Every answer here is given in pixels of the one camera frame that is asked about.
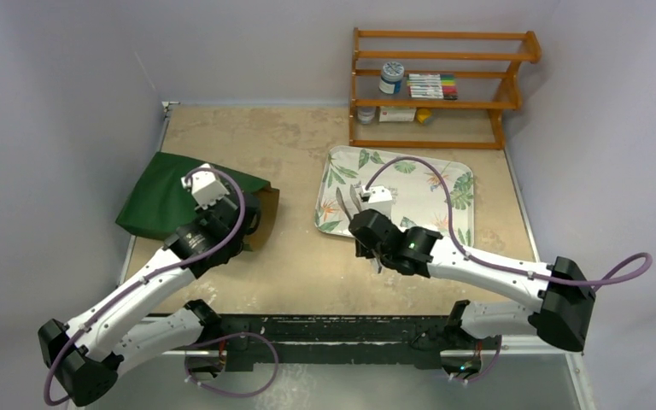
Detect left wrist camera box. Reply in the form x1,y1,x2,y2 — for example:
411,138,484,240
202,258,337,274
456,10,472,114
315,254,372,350
180,163,229,210

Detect white jar blue lid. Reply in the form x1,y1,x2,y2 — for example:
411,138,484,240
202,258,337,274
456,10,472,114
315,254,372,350
378,61,405,95

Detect coloured marker pen set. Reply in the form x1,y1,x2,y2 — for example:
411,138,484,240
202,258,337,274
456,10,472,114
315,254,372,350
407,73,458,101

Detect yellow small object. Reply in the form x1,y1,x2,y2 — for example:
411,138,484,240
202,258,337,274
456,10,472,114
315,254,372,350
415,108,434,126

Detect small white box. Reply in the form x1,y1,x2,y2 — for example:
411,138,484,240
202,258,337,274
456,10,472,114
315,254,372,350
378,106,417,122

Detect green paper bag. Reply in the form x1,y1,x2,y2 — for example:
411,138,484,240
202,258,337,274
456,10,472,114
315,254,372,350
115,152,280,251

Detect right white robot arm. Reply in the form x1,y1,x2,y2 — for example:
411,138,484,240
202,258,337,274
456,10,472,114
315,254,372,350
348,209,596,352

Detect leaf pattern tray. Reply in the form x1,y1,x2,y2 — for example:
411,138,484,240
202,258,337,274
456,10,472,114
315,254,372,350
313,146,475,246

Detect orange wooden shelf rack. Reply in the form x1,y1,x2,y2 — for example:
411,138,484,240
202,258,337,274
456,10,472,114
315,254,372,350
348,27,542,150

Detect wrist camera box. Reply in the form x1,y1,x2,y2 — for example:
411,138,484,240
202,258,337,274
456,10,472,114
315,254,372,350
180,163,229,210
359,185,394,219

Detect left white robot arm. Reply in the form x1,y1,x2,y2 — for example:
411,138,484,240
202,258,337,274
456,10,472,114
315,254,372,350
38,192,262,407

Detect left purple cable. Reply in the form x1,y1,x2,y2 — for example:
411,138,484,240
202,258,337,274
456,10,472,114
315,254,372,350
43,167,281,407

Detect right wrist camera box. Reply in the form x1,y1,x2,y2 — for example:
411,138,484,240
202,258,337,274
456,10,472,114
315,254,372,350
359,185,394,219

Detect small clear jar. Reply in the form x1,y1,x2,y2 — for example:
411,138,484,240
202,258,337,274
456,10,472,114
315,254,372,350
356,106,376,125

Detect metal tongs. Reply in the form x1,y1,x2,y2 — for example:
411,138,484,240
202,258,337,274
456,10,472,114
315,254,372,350
335,183,384,274

